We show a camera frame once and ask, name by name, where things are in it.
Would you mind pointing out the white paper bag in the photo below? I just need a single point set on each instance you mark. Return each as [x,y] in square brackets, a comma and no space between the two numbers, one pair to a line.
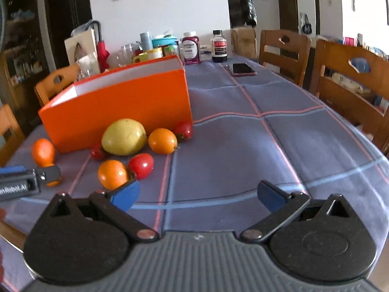
[81,50]

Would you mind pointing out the wooden chair near left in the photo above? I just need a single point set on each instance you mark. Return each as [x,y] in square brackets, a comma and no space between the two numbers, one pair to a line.
[11,133]

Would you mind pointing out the dark wooden shelf cabinet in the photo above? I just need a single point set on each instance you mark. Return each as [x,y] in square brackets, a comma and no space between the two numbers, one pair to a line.
[23,62]

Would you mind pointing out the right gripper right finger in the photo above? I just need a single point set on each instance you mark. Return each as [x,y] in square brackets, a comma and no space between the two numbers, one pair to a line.
[284,208]

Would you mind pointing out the small jar green lid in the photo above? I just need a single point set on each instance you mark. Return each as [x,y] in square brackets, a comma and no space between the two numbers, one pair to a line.
[171,50]

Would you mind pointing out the yellow-green mug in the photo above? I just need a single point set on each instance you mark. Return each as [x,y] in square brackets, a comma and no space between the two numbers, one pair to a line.
[151,54]

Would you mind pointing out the wooden chair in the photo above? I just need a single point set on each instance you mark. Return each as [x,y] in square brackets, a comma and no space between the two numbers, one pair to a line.
[55,83]
[287,50]
[11,133]
[366,69]

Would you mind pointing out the dark bottle red label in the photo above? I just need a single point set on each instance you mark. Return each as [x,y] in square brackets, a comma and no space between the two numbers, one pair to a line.
[219,47]

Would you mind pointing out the red umbrella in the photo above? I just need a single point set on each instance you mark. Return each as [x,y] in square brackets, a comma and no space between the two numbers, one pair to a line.
[102,53]

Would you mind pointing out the light blue tumbler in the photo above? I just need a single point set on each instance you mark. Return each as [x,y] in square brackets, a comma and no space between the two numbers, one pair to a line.
[146,41]

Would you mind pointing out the wooden chair near right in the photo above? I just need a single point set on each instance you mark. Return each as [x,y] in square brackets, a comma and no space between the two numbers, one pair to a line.
[366,69]

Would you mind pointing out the large orange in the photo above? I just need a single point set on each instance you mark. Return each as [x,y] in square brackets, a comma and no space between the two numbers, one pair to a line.
[43,152]

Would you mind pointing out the small red tomato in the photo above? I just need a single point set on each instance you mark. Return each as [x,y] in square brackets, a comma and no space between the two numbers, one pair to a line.
[98,153]

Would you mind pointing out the orange cardboard box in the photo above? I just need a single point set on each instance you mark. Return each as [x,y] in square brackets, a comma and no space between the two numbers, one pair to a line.
[154,93]

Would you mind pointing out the teal food container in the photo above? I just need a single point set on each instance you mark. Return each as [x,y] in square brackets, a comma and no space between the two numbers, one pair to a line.
[164,41]

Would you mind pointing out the yellow-green pear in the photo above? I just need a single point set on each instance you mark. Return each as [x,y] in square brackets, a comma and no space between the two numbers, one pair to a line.
[124,137]

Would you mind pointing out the black handbag hanging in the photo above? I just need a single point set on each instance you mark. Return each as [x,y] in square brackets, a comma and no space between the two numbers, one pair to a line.
[306,28]

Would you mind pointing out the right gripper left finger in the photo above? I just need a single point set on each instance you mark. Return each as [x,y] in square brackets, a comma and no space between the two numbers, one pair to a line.
[113,206]

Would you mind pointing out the purple supplement bottle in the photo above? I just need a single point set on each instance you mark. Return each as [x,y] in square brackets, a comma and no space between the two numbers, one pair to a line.
[191,48]

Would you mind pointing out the long wooden ruler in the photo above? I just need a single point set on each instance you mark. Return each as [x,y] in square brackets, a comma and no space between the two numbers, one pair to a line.
[13,236]

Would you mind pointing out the brown cardboard box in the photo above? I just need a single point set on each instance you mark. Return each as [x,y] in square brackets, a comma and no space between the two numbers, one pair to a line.
[244,42]

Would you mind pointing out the black jacket hanging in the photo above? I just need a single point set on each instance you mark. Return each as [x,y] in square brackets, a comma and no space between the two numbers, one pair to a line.
[242,13]

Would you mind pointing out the wooden chair far right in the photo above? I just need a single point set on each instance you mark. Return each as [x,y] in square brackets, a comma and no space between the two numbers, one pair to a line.
[287,50]

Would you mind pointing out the clear glass cup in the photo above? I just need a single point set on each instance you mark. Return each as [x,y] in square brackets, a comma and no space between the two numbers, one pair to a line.
[124,57]

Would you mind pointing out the red tomato front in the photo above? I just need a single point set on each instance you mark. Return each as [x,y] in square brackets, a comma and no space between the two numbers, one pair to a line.
[141,165]

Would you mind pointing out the wooden chair far left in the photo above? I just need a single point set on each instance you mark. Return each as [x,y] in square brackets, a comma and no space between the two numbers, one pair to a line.
[55,83]

